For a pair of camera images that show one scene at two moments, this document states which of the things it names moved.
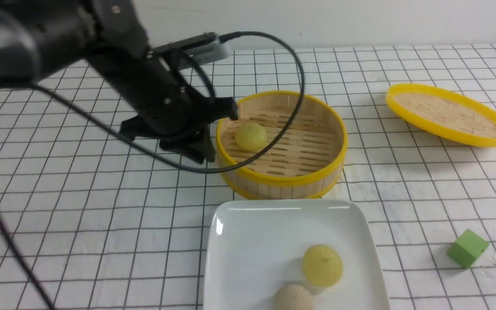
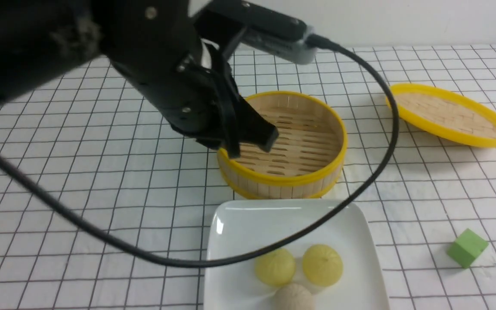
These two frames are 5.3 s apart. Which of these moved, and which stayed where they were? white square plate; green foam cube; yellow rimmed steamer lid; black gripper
Moved: black gripper
Stayed: yellow rimmed steamer lid; green foam cube; white square plate
